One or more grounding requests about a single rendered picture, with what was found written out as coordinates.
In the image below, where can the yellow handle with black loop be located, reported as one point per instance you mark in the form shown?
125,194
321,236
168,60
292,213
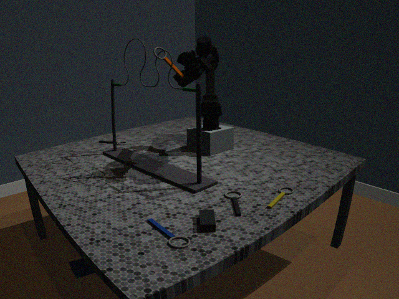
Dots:
281,195

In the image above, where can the orange handle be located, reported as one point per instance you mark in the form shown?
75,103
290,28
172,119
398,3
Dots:
168,62

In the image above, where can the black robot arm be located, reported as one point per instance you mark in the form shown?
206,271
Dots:
209,105

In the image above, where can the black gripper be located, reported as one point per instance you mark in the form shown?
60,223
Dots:
193,71

